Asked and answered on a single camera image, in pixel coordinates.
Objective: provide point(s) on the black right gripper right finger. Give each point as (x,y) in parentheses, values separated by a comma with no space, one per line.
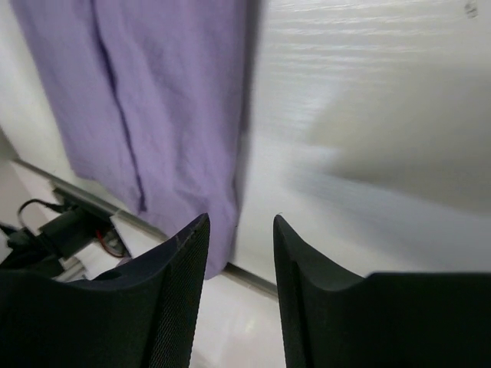
(332,317)

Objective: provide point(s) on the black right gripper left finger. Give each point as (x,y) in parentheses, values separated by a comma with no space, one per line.
(140,314)

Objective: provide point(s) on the purple t shirt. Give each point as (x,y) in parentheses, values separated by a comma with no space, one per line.
(148,99)

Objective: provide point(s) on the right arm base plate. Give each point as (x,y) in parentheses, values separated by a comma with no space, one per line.
(78,224)

